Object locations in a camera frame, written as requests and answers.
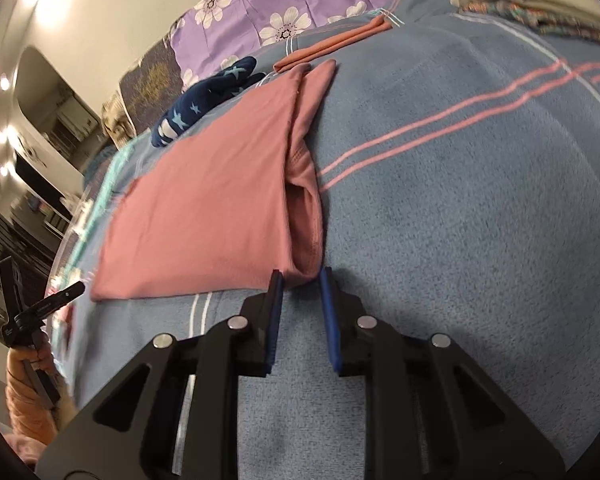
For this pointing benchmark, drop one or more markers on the dark tree-print cushion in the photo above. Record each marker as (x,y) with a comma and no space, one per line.
(145,90)

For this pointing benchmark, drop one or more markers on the pink long-sleeve shirt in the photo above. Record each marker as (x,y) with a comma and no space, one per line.
(205,210)

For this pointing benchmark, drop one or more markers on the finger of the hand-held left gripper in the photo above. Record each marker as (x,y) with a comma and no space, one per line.
(9,285)
(57,300)

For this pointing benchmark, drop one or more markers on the beige knit sweater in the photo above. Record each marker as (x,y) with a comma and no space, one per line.
(115,120)

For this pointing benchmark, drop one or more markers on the person's left hand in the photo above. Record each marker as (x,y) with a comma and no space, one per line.
(42,357)

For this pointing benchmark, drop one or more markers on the navy star-print garment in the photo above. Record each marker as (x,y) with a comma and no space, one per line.
(200,97)

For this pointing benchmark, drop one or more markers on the teal cloth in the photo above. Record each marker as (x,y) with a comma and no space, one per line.
(115,170)

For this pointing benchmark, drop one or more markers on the folded pink garment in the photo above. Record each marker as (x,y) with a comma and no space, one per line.
(330,45)

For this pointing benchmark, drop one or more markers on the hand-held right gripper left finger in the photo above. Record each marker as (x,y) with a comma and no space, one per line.
(275,310)

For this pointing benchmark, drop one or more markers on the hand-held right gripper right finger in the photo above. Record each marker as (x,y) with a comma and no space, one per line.
(330,320)

